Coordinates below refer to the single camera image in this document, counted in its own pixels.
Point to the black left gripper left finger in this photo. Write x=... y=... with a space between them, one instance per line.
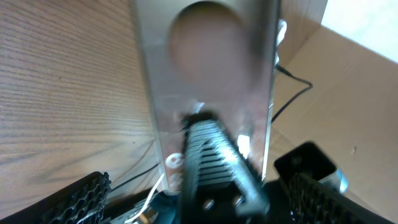
x=80 y=202

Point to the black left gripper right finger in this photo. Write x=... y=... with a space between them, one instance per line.
x=313 y=202

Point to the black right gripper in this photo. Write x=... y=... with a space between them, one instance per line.
x=219 y=185

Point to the brown cardboard box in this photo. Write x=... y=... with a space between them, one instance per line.
x=343 y=97

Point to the white power strip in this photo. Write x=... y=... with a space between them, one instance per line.
x=282 y=29

